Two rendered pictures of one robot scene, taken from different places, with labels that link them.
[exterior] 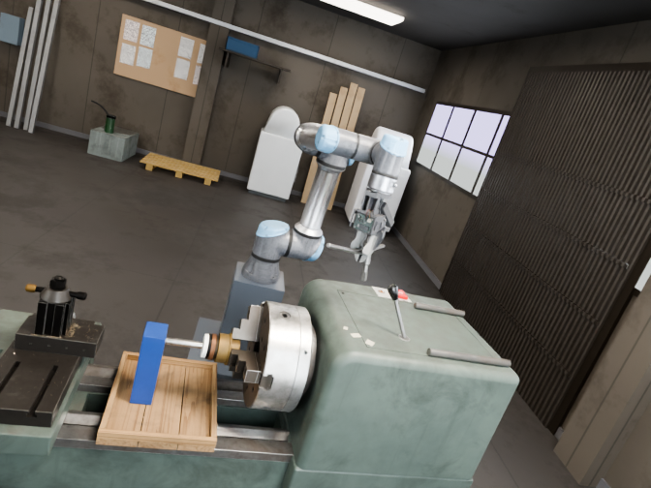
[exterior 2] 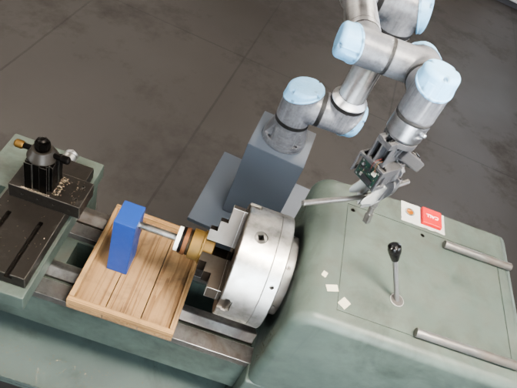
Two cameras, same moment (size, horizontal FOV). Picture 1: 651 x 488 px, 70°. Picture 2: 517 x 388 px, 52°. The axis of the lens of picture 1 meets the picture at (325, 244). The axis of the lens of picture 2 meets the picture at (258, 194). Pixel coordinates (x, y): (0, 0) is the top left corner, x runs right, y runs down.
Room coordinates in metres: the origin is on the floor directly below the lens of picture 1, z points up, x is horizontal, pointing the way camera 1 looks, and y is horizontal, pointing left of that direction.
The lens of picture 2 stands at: (0.38, -0.07, 2.23)
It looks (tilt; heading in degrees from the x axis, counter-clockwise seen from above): 46 degrees down; 12
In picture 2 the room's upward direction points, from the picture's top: 24 degrees clockwise
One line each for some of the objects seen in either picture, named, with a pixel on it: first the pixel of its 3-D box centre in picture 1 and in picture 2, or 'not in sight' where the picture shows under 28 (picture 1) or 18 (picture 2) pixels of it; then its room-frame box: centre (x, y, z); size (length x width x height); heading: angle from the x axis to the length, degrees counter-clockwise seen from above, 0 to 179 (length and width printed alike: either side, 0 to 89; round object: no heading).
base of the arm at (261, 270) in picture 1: (263, 264); (288, 127); (1.75, 0.21, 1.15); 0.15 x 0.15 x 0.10
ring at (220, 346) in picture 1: (223, 348); (197, 245); (1.20, 0.19, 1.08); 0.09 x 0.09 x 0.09; 18
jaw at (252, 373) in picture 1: (249, 367); (215, 279); (1.14, 0.10, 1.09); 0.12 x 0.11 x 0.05; 18
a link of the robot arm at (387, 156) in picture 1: (389, 156); (428, 92); (1.30, -0.10, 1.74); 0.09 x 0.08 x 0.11; 20
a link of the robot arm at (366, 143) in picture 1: (371, 151); (414, 65); (1.39, -0.05, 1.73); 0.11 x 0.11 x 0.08; 20
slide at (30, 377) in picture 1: (41, 362); (31, 212); (1.07, 0.65, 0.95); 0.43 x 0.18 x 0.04; 18
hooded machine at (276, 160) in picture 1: (278, 152); not in sight; (7.82, 1.21, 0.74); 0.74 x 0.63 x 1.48; 102
